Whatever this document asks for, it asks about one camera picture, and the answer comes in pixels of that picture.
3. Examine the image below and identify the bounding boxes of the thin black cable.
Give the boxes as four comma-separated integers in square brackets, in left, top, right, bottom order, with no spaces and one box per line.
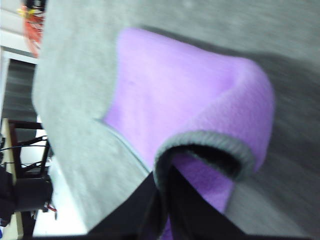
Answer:
[0,135,49,152]

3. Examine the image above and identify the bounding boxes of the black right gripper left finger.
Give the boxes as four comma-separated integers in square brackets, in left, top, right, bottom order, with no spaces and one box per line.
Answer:
[89,171,161,236]

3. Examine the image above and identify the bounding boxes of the dark brown frame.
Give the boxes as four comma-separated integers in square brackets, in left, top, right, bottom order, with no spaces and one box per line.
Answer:
[8,119,54,237]

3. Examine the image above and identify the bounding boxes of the grey table cloth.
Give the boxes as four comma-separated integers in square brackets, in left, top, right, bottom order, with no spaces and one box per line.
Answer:
[32,0,320,238]

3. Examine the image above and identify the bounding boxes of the purple towel with grey hem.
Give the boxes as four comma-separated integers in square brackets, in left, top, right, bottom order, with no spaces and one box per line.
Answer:
[99,26,276,240]

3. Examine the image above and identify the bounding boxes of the orange red object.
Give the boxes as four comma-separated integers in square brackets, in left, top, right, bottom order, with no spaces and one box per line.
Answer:
[16,0,47,59]

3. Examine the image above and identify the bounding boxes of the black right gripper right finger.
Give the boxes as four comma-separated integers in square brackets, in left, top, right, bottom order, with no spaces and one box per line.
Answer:
[164,164,246,236]

